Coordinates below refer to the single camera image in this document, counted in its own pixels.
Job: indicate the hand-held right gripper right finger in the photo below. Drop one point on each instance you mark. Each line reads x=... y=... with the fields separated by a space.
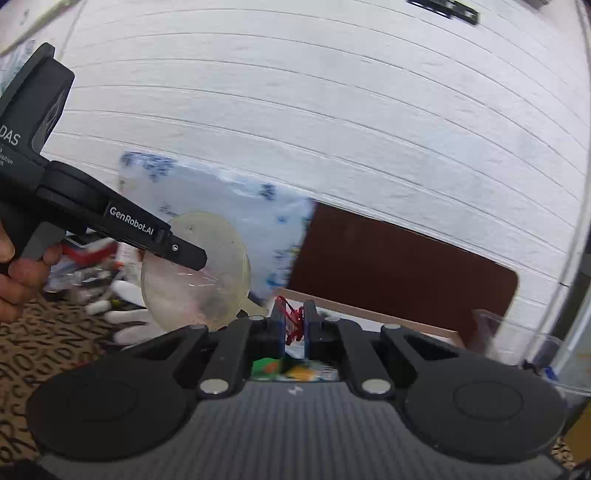
x=309 y=325

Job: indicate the letter-print desk mat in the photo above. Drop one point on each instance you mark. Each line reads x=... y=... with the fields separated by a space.
x=37 y=350

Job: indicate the green packet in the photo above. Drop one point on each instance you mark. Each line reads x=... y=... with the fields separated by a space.
x=265 y=367

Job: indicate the person's left hand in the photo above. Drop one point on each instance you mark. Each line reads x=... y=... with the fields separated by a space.
x=18 y=286

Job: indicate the black wall fixture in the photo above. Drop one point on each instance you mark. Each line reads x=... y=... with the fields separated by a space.
x=443 y=9

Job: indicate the transparent measuring cup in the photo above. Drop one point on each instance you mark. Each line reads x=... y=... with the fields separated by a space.
x=198 y=295

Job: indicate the white glove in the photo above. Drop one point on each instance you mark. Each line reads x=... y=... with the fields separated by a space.
x=134 y=318

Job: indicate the clear plastic container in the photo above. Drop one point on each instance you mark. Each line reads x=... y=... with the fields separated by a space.
x=508 y=337

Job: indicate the window frame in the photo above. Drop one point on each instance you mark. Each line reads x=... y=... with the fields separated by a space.
x=579 y=323

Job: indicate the dark brown board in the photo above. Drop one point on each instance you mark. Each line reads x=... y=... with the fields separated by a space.
x=392 y=277

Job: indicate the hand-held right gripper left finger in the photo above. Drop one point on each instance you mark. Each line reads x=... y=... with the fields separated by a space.
x=278 y=325

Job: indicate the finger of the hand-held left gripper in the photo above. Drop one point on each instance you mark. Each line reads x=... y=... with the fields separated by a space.
x=157 y=235

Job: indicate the floral plastic bag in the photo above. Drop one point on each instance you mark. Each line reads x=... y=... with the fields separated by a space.
x=258 y=217

